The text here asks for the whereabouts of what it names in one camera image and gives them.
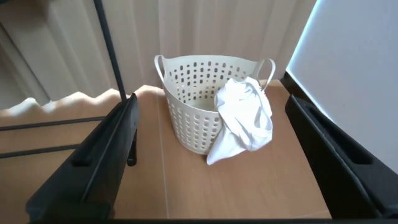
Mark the beige curtain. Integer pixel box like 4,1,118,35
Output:
0,0,317,110

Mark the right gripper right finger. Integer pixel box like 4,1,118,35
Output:
284,94,398,219

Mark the black clothes rack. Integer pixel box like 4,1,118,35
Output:
0,0,138,167

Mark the white laundry basket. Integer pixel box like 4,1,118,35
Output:
154,54,277,156

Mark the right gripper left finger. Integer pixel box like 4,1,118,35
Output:
25,93,141,220

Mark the white garment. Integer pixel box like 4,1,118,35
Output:
206,76,274,166

